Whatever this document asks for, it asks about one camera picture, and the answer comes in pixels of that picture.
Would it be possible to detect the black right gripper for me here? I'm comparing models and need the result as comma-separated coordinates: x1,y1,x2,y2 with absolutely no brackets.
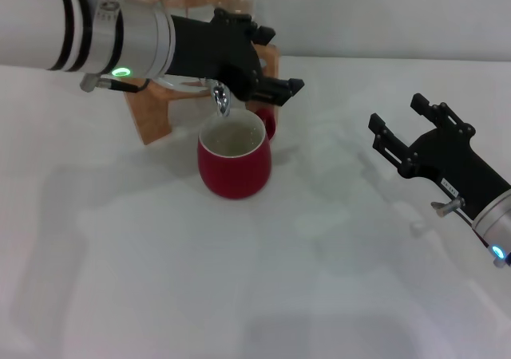
368,93,511,220

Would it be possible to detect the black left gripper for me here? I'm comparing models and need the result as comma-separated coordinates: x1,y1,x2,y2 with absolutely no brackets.
163,7,306,108

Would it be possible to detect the chrome faucet with lever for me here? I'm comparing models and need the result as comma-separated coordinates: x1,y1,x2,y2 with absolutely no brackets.
201,77,232,119

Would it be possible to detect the red ceramic cup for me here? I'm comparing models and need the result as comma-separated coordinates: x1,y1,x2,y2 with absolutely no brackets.
196,107,277,199

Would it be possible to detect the wooden dispenser stand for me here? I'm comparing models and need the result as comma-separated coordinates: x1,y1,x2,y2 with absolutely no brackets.
123,42,279,146

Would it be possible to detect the right arm cable connector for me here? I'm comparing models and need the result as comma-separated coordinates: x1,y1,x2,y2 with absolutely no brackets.
430,198,492,252

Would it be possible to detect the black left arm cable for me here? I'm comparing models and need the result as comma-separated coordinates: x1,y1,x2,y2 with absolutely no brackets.
79,73,152,96

